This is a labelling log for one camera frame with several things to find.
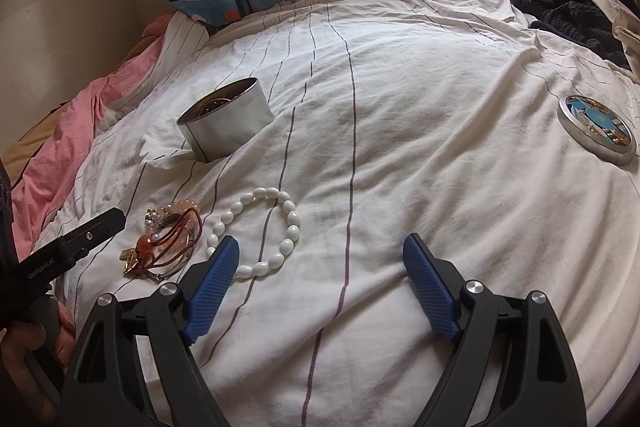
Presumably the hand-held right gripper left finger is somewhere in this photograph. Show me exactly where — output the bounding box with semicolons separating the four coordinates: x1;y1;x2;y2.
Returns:
62;236;241;427

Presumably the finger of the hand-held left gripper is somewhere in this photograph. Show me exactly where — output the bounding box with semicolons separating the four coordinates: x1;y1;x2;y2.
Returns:
56;208;127;264

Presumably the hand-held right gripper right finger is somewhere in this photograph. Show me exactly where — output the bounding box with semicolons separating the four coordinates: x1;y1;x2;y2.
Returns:
402;233;588;427

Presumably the red cord bracelet gold charm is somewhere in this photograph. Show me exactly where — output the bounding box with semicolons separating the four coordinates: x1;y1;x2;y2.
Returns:
119;213;203;282

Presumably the white bead bracelet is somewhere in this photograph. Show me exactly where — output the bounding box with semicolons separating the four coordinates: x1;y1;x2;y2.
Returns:
206;187;301;280

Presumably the round silver tin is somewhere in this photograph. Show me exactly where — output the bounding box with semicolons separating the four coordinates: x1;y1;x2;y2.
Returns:
176;77;275;164

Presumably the person's left hand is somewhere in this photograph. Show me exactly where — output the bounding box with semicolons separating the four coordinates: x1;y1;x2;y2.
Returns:
0;299;77;408

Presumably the pink bed sheet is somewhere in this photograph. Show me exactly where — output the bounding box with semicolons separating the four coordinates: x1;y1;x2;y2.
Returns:
10;14;176;258

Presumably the tan cloth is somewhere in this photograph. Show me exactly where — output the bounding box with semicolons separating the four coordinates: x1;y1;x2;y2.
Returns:
0;104;66;178

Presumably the white striped blanket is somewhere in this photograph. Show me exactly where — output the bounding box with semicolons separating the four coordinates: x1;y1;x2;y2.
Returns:
30;0;640;427

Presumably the round tin lid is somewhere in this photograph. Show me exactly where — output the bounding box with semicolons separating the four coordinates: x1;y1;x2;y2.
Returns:
557;95;637;166

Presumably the dark knit garment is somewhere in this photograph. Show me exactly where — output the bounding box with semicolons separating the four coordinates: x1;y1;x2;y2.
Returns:
530;0;633;70

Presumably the white cloth bag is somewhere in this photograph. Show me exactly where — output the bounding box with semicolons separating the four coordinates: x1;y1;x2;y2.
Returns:
589;0;640;82

